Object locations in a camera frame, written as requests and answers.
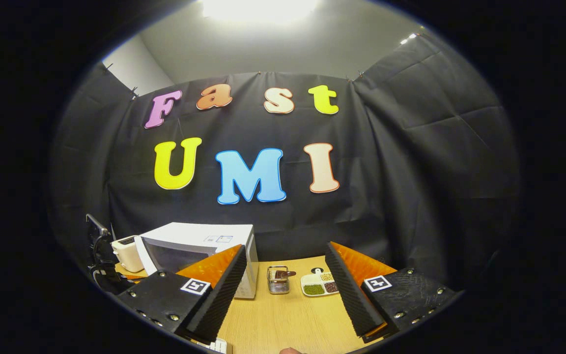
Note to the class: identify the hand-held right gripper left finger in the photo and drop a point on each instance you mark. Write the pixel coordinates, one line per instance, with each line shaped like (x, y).
(224, 295)

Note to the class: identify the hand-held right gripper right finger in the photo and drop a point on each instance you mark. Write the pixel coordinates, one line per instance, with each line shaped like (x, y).
(349, 295)

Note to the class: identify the white microwave oven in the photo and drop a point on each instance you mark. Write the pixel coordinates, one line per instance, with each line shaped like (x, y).
(194, 236)

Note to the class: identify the white toaster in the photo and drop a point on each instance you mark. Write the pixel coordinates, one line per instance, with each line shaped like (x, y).
(126, 255)

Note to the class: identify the white divided dish of beans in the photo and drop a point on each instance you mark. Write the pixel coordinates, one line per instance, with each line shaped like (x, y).
(315, 289)

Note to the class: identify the white slotted tray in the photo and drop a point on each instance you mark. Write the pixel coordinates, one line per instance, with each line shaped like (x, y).
(214, 346)

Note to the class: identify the black backdrop cloth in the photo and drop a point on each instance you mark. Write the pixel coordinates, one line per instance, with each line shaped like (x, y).
(386, 172)

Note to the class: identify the small ceiling light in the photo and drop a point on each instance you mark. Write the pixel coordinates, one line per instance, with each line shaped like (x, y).
(409, 38)

